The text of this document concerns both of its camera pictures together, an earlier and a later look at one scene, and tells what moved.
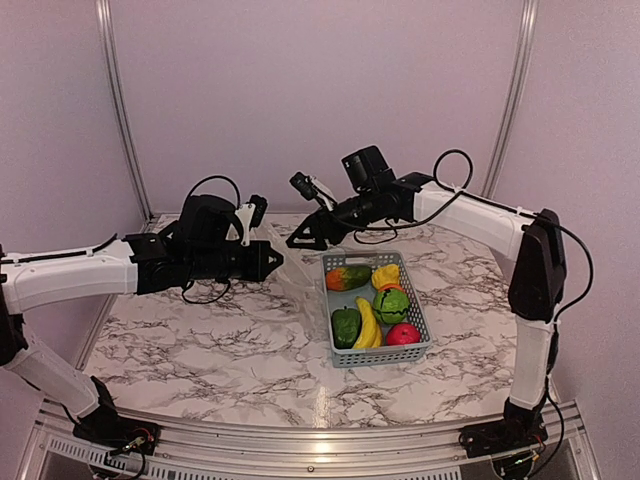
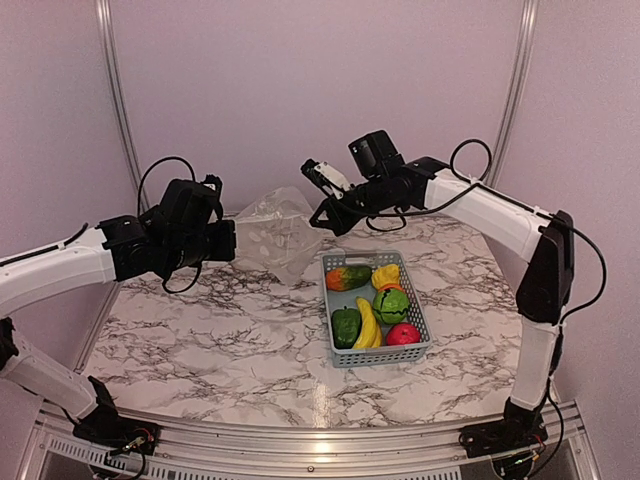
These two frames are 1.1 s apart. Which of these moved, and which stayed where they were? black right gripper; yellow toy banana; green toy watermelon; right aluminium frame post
Moved: black right gripper
Stayed: right aluminium frame post; green toy watermelon; yellow toy banana
